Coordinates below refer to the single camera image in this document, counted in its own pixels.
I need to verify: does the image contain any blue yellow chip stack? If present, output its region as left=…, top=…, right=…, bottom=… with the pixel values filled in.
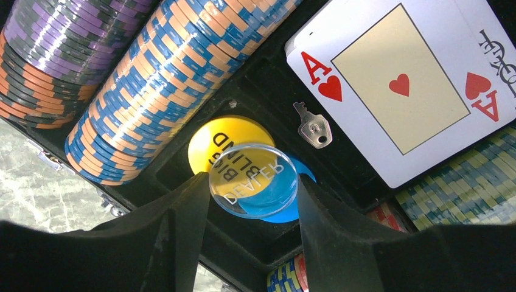
left=267, top=253, right=309, bottom=292

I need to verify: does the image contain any playing cards deck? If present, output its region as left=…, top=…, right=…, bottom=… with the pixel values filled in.
left=285, top=1, right=515, bottom=189

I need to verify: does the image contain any small silver key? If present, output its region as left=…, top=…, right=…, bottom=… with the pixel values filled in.
left=293, top=102, right=333, bottom=149

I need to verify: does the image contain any black poker chip case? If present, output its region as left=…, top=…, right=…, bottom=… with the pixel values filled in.
left=0, top=0, right=516, bottom=292

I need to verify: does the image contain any clear dealer button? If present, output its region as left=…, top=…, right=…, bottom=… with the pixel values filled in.
left=209, top=143, right=299, bottom=220

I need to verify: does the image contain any yellow dealer button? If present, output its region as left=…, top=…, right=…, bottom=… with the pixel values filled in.
left=187, top=115, right=277, bottom=200

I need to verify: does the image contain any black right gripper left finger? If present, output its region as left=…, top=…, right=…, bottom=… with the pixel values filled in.
left=1, top=173, right=211, bottom=291

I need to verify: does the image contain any blue orange ten chip stack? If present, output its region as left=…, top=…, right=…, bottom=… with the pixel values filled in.
left=64, top=0, right=299, bottom=186

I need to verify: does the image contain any purple poker chip stack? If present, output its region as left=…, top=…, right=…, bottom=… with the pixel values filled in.
left=3, top=1, right=158, bottom=85

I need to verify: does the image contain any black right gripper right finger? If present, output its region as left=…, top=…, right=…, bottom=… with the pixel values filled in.
left=298, top=176, right=515, bottom=291

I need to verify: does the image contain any orange black chip stack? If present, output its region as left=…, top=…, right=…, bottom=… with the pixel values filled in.
left=1, top=32, right=97, bottom=129

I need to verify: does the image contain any blue round button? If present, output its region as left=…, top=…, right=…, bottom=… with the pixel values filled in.
left=238, top=155, right=317, bottom=223

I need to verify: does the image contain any red poker chip stack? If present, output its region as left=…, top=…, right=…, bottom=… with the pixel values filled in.
left=366, top=201, right=412, bottom=233

